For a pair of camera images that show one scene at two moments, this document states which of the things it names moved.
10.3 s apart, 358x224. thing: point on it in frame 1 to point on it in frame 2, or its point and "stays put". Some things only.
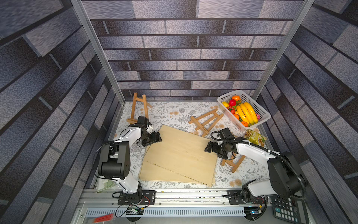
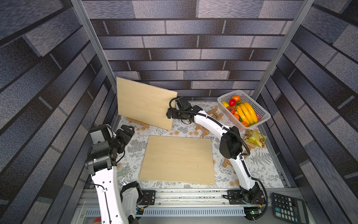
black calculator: x=291 y=210 stays put
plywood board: x=183 y=152 to x=143 y=103
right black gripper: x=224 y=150 to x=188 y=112
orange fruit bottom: x=245 y=123 stays put
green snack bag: x=255 y=137 stays put
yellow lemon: x=225 y=104 stays put
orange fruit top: x=237 y=97 stays put
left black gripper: x=154 y=139 to x=126 y=137
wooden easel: x=206 y=122 stays put
